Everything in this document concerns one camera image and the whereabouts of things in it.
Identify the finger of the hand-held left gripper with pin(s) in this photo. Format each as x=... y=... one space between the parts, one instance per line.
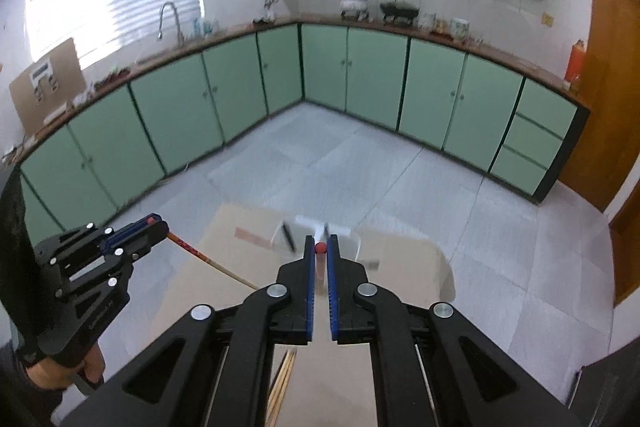
x=135 y=231
x=115 y=269

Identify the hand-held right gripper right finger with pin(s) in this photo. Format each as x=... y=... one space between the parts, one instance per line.
x=334 y=302

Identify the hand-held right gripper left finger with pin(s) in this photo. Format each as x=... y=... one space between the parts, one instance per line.
x=310 y=297

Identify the red patterned chopstick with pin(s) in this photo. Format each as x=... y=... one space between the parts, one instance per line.
x=320 y=248
x=200 y=254

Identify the white utensil holder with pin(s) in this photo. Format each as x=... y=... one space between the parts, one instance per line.
x=350 y=242

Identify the black spoon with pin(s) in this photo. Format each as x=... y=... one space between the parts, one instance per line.
x=287 y=234

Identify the pile of wooden chopsticks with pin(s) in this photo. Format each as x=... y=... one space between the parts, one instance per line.
x=282 y=382

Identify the person's left forearm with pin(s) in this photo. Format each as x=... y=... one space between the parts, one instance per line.
x=12 y=267

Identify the person's left hand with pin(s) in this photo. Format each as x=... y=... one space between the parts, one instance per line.
x=50 y=374

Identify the beige tablecloth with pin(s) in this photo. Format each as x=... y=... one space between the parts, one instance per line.
x=400 y=277

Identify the cardboard board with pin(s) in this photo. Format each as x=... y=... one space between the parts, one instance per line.
x=65 y=92

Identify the bottles beside sink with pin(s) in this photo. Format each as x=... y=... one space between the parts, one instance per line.
x=206 y=28

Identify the metal sink faucet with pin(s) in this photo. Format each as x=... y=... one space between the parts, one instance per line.
x=167 y=9

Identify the green drawer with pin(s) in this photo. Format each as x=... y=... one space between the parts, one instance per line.
x=520 y=172
x=547 y=107
x=534 y=142

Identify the green base cabinets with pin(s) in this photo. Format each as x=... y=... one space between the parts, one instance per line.
x=375 y=72

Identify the dark grey object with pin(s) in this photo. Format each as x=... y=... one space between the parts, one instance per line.
x=600 y=397

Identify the white lidded pot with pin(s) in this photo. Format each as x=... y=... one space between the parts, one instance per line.
x=355 y=3

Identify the black cooking pot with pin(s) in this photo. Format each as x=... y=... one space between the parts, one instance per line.
x=399 y=11

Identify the wooden door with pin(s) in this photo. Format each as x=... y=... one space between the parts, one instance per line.
x=630 y=252
x=610 y=82

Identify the patterned mug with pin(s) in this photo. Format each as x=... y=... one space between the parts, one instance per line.
x=460 y=28

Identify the brown kitchen countertop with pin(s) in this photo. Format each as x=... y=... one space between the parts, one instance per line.
x=542 y=77

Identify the red thermos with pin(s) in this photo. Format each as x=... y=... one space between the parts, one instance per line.
x=575 y=64

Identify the yellow wall socket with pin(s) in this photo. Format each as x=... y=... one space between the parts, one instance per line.
x=548 y=19

